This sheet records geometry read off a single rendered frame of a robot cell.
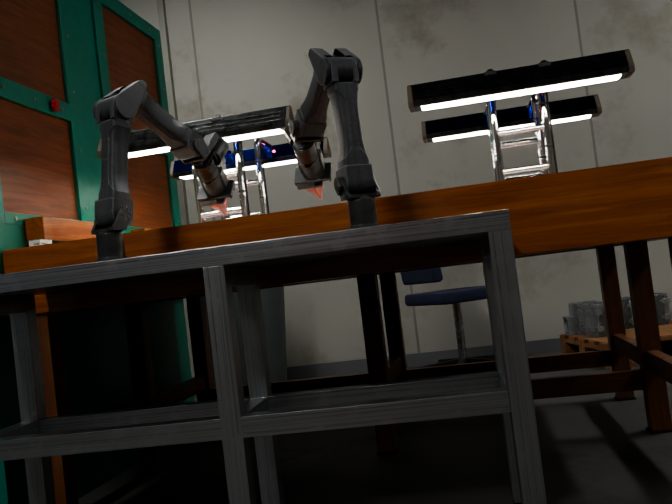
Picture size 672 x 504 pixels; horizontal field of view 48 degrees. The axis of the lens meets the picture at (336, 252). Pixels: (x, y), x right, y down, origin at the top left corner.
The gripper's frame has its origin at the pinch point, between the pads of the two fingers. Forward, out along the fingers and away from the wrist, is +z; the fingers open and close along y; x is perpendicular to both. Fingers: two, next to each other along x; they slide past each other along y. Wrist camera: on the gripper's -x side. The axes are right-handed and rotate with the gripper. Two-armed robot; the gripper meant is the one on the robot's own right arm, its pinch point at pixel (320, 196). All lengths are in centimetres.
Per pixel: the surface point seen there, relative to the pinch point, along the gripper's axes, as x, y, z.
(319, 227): 23.1, -3.4, -11.0
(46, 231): 7, 80, -7
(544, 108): -31, -67, 6
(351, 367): -105, 43, 247
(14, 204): 2, 87, -15
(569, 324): -96, -87, 212
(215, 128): -23.8, 30.8, -11.2
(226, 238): 22.8, 21.3, -11.1
